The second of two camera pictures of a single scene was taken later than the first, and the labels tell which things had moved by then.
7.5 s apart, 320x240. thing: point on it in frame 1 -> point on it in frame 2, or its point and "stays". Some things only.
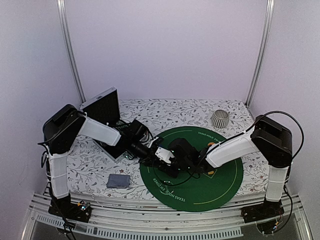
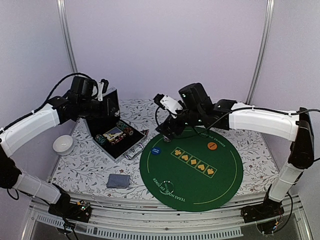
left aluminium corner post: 64,20 stays
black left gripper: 150,156 -> 108,112
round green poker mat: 207,192 stays
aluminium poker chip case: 104,107 stays
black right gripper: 173,173 -> 168,123
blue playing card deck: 118,181 stays
